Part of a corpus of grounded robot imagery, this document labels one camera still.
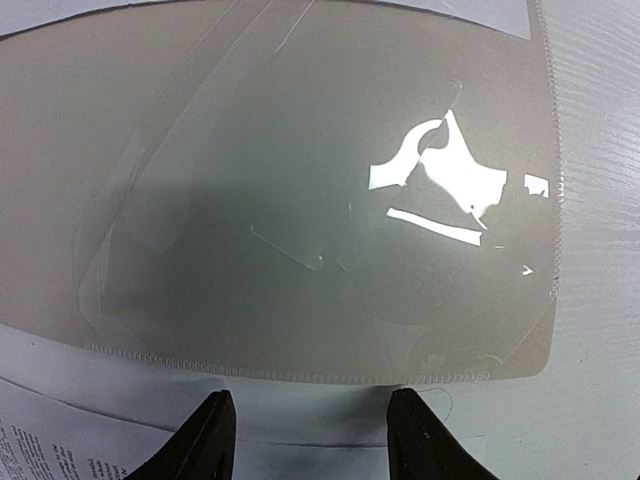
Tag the beige file folder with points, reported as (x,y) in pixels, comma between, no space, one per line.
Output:
(333,192)

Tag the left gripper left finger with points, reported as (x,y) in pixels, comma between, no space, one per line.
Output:
(202,448)

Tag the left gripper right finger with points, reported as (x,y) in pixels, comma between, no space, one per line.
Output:
(420,447)

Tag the printed paper sheet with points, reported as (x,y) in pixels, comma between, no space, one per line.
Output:
(77,408)

